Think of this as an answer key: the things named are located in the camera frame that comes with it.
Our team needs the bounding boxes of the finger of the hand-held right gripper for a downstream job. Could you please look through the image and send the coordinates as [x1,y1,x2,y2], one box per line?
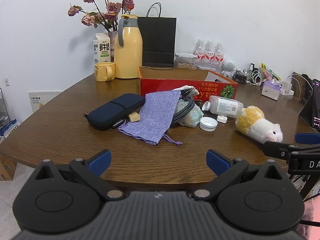
[262,141,320,161]
[294,132,320,143]

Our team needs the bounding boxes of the white robot figure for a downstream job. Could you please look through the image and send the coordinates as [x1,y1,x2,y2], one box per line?
[222,59,236,77]

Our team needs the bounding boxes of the purple woven drawstring pouch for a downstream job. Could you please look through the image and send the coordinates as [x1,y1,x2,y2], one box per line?
[118,90,183,146]

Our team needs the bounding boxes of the yellow green snack packet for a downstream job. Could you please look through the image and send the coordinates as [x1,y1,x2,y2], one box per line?
[261,63,282,82]

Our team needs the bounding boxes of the crumpled clear plastic bag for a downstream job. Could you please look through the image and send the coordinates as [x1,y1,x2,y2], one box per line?
[178,99,208,128]

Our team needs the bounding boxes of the pink cloth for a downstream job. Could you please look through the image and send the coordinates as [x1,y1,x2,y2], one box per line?
[296,197,320,238]

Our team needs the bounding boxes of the glass flower vase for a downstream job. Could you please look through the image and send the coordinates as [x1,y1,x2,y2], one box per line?
[107,31,118,63]

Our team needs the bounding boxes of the black paper bag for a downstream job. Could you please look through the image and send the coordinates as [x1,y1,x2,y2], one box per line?
[137,2,177,68]

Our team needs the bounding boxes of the brown cardboard carton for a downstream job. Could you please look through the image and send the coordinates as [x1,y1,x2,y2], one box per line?
[0,155,17,181]

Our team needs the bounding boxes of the purple tissue pack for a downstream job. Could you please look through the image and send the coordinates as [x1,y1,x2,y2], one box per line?
[261,79,283,101]

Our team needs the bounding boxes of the yellow white hamster plush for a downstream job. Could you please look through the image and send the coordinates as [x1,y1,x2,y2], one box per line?
[235,106,284,144]

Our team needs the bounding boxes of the yellow mug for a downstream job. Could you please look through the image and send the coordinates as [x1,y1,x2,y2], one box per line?
[94,62,116,82]

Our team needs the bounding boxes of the blue and white bag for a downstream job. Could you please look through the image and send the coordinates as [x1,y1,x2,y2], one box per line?
[0,119,22,138]

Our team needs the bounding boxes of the dried pink roses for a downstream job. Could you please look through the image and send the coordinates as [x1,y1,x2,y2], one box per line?
[67,0,135,33]

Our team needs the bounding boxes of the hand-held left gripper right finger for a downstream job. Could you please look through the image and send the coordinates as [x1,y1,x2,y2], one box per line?
[192,149,288,201]

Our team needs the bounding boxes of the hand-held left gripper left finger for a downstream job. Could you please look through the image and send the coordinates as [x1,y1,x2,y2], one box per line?
[34,149,125,201]

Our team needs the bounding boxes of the white plastic bottle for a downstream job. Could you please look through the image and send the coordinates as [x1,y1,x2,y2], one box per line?
[201,95,244,118]

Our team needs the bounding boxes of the yellow thermos jug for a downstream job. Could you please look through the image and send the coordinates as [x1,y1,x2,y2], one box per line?
[114,14,143,79]

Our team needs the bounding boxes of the red cardboard box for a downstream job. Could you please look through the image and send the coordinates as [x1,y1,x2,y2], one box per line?
[138,66,238,103]

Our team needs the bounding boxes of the ribbed white bottle cap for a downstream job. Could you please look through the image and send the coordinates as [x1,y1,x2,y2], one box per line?
[199,117,218,132]

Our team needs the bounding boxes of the clear container of seeds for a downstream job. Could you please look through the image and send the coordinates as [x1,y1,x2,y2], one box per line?
[174,52,198,70]

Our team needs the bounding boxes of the white charger block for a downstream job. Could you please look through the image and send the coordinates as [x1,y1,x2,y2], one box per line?
[280,80,294,96]

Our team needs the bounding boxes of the wire storage rack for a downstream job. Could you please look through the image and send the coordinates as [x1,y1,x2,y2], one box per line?
[0,87,5,120]

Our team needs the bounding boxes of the clear water bottle red label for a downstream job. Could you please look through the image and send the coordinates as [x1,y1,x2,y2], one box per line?
[194,39,206,67]
[214,42,224,68]
[204,40,216,67]

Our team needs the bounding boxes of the brown wooden stand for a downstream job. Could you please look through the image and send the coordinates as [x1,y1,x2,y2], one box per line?
[292,72,313,103]

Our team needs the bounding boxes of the black braided cable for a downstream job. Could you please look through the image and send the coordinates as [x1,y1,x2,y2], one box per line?
[172,96,198,125]

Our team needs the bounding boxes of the white milk carton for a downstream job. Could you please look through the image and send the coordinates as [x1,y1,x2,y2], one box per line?
[93,33,111,65]

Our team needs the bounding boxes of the tangle of cables and chargers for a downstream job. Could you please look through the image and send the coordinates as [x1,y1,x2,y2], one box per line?
[231,63,263,85]

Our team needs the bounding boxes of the navy zip case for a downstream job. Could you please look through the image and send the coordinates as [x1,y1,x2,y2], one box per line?
[83,93,145,131]

